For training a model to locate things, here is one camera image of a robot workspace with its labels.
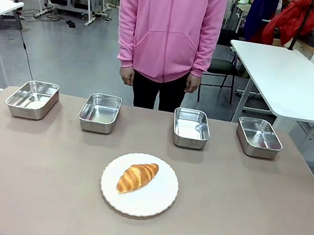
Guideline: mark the black folding chair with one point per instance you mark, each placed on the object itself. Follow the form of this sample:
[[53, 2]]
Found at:
[[222, 65]]

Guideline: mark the person in pink hoodie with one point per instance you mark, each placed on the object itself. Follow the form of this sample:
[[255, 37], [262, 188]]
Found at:
[[168, 21]]

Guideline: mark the black clamp pole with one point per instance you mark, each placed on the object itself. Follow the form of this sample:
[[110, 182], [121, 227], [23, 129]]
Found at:
[[302, 24]]

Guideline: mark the person's left hand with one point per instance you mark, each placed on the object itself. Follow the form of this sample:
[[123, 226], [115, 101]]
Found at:
[[191, 84]]

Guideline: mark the red jacket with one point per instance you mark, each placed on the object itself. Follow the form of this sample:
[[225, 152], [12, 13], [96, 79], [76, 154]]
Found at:
[[292, 21]]

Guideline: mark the white scalloped plate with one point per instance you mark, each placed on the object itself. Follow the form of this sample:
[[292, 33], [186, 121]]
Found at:
[[159, 200]]

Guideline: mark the rectangular steel container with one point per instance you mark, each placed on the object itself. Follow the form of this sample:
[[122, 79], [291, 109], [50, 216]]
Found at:
[[33, 100], [100, 112], [191, 127], [259, 137]]

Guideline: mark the blue hanging garment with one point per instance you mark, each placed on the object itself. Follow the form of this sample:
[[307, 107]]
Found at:
[[259, 14]]

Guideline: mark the person's right hand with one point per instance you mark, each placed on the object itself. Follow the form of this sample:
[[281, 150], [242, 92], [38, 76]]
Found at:
[[127, 75]]

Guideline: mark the golden brown croissant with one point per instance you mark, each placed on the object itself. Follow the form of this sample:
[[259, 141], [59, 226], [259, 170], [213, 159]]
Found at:
[[137, 177]]

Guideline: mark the white side table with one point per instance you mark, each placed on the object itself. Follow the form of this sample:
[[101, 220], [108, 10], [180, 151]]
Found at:
[[286, 80]]

